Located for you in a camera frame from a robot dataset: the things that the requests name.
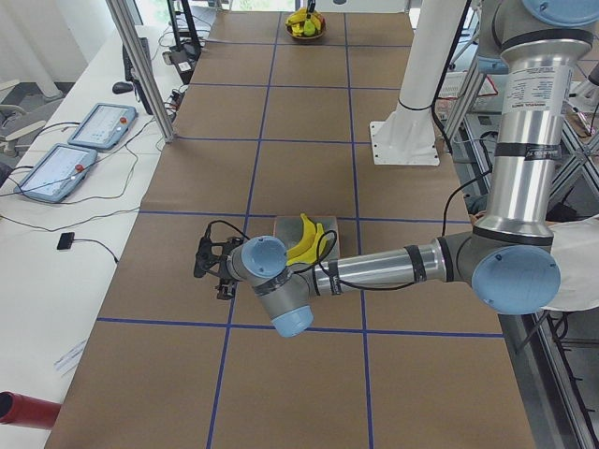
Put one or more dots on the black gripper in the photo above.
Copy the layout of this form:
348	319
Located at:
226	280

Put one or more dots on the yellow banana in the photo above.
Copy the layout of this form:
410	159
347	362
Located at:
317	249
298	18
306	241

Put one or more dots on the grey square plate orange rim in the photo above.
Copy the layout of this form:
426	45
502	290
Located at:
301	233

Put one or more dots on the small black box device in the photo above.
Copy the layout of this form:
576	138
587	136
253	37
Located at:
65	241

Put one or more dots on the far blue teach pendant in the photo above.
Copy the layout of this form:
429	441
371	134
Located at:
104	126

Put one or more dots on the blue teach pendant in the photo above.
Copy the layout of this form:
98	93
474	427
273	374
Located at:
57	173
104	126

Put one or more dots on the near blue teach pendant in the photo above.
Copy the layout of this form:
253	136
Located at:
57	173

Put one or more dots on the black computer mouse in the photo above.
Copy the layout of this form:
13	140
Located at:
122	87

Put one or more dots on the red cylinder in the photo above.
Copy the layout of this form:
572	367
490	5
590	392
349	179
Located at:
23	411

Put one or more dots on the person in white shirt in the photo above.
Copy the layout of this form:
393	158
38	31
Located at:
571	262

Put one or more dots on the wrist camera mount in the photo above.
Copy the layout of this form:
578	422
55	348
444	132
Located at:
211	256

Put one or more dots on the aluminium frame post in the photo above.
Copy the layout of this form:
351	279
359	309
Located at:
149	93

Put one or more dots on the white camera mast base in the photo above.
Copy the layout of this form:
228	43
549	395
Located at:
406	137

